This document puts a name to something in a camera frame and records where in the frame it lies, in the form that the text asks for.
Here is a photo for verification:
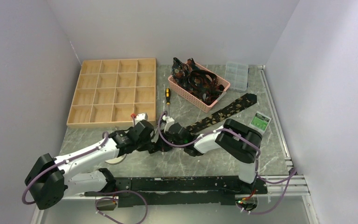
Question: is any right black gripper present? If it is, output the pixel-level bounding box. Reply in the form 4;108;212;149
153;128;185;153

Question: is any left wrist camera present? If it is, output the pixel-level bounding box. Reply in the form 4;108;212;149
131;113;148;126

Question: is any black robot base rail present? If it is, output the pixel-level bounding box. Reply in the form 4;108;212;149
85;175;268;208

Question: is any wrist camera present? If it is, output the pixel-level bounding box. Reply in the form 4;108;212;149
131;113;148;126
162;115;175;133

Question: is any green screw bit box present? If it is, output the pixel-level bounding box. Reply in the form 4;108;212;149
249;111;272;133

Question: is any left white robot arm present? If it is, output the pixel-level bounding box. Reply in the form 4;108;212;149
22;120;154;210

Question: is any pink plastic basket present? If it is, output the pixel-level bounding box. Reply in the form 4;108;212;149
167;62;231;113

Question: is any wooden compartment tray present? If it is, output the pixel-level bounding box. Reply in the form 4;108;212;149
67;58;157;128

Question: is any upper black yellow screwdriver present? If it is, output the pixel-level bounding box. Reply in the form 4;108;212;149
165;88;171;116

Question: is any clear plastic organizer box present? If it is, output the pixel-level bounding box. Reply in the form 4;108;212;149
224;62;249;91

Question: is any black gold patterned tie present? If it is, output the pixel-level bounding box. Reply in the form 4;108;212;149
186;93;257;133

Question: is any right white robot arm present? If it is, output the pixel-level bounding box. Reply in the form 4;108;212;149
158;119;262;194

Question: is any white tape roll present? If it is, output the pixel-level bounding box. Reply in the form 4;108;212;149
105;155;127;165

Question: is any pile of patterned ties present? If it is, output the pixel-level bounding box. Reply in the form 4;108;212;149
171;57;225;105

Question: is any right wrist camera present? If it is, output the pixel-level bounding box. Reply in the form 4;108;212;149
162;115;175;133

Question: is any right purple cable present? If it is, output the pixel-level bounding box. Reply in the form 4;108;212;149
157;111;298;216

